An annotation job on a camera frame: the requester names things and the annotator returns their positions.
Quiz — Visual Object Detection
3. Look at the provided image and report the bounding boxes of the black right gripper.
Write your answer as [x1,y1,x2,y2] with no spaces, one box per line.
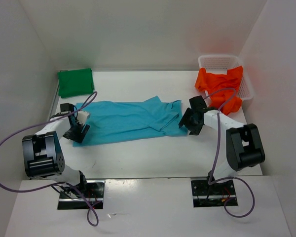
[179,107,203,136]

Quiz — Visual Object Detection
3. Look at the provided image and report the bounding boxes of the light blue t shirt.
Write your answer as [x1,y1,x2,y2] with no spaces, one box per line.
[73,96,188,147]

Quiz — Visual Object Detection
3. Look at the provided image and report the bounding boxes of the green t shirt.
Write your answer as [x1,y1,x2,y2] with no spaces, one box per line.
[57,68,94,98]

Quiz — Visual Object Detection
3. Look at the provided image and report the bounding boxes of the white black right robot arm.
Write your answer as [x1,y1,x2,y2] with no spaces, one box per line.
[179,96,265,194]

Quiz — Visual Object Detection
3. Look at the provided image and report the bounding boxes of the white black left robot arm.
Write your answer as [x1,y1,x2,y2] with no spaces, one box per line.
[22,103,90,198]

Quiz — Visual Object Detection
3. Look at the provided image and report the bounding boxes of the orange t shirt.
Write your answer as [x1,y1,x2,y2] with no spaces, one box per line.
[195,68,242,116]

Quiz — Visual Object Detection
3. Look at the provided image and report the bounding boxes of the white plastic basket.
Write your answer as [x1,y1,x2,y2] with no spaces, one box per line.
[198,54,254,101]

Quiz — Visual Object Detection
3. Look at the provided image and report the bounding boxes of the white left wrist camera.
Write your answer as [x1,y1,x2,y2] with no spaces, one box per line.
[77,111,90,125]

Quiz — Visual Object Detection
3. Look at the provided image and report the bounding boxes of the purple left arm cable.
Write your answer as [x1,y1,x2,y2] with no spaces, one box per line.
[0,91,101,227]

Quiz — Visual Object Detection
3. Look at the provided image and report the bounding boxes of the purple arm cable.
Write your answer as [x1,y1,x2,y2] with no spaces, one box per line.
[0,91,101,227]
[203,87,257,218]

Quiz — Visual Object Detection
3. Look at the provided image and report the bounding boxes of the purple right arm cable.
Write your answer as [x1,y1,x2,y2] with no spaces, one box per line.
[203,87,257,218]

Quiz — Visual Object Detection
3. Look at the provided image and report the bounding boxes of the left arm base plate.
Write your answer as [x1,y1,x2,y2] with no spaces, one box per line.
[57,179,106,210]

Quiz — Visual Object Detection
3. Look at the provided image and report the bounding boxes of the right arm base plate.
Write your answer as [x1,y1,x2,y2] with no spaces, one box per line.
[190,177,238,208]

